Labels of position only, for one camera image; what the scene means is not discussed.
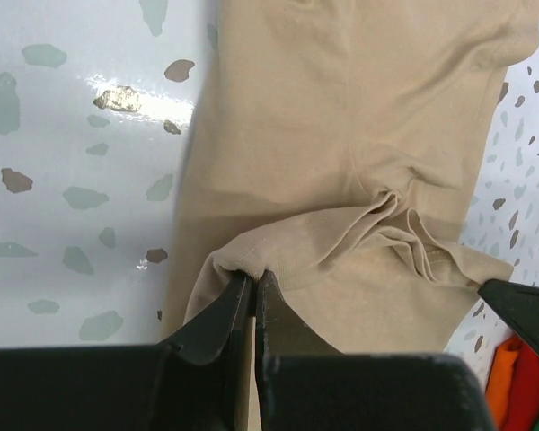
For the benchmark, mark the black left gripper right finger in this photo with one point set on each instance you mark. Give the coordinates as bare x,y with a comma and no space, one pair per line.
304,383

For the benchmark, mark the beige t shirt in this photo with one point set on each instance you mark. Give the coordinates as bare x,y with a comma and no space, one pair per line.
337,144

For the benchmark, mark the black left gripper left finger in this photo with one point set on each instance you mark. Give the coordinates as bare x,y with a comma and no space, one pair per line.
196,379

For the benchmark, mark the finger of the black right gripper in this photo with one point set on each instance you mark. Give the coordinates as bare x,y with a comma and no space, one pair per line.
517,306

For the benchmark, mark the orange folded t shirt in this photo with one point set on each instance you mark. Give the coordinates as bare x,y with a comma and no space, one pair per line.
513,387

